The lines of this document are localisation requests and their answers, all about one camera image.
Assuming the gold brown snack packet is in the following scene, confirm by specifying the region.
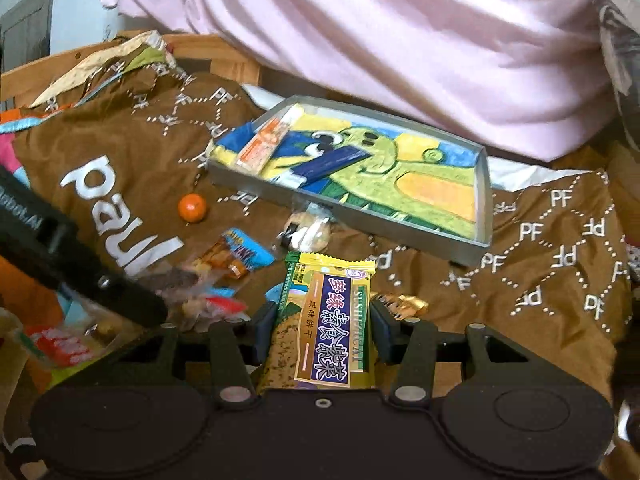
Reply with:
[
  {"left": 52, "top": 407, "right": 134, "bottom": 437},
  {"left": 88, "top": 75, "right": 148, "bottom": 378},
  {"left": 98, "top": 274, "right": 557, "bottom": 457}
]
[{"left": 374, "top": 292, "right": 428, "bottom": 321}]

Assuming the red quail egg packet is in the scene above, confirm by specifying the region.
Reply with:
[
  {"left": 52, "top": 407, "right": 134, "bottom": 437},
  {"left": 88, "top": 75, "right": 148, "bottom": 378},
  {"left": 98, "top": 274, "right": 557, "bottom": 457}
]
[{"left": 144, "top": 263, "right": 250, "bottom": 334}]

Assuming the green yellow biscuit packet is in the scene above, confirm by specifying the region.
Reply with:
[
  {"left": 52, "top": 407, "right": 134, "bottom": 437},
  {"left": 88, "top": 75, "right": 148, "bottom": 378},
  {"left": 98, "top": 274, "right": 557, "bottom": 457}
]
[{"left": 258, "top": 252, "right": 376, "bottom": 392}]

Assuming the blue sausage snack packet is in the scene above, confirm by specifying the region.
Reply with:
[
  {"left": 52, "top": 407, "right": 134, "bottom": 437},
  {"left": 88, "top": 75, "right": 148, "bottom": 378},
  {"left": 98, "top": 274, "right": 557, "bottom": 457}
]
[{"left": 189, "top": 228, "right": 274, "bottom": 283}]

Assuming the light blue pig snack packet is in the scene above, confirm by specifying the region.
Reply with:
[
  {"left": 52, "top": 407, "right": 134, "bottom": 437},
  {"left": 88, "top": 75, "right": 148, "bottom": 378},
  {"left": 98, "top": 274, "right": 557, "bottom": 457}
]
[{"left": 1, "top": 304, "right": 137, "bottom": 370}]

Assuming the clear round pastry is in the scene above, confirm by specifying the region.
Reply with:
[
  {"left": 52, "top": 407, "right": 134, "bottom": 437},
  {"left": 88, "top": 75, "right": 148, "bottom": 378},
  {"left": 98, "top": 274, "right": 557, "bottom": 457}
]
[{"left": 279, "top": 204, "right": 332, "bottom": 252}]

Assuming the small orange mandarin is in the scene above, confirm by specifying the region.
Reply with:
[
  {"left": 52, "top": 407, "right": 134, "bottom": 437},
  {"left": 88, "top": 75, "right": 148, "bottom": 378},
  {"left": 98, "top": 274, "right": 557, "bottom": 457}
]
[{"left": 178, "top": 193, "right": 208, "bottom": 223}]

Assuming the dark blue snack packet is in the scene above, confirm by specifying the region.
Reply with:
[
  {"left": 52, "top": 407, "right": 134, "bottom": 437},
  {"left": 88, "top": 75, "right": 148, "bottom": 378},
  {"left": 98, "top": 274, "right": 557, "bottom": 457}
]
[{"left": 272, "top": 145, "right": 371, "bottom": 190}]

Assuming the orange white cracker packet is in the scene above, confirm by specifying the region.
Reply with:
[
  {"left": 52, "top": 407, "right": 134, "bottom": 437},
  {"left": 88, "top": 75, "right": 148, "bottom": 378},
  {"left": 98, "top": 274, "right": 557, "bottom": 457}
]
[{"left": 233, "top": 118, "right": 291, "bottom": 176}]

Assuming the brown paul frank blanket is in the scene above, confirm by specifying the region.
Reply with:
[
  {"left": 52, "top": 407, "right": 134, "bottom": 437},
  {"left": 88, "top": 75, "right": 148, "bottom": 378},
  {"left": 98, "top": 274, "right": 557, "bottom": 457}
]
[{"left": 0, "top": 29, "right": 640, "bottom": 480}]

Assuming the grey tray with dinosaur picture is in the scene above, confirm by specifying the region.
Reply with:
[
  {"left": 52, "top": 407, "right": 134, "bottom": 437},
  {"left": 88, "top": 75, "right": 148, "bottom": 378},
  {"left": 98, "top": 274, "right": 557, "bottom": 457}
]
[{"left": 209, "top": 96, "right": 492, "bottom": 266}]

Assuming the pink bed sheet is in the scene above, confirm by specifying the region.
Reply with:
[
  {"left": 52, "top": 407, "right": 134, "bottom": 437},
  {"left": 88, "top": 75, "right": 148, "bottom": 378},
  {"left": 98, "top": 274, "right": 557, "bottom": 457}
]
[{"left": 100, "top": 0, "right": 616, "bottom": 162}]

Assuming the wooden bed frame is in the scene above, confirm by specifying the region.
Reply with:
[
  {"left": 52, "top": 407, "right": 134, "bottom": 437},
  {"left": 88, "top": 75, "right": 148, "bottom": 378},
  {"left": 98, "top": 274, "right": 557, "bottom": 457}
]
[{"left": 1, "top": 30, "right": 262, "bottom": 108}]

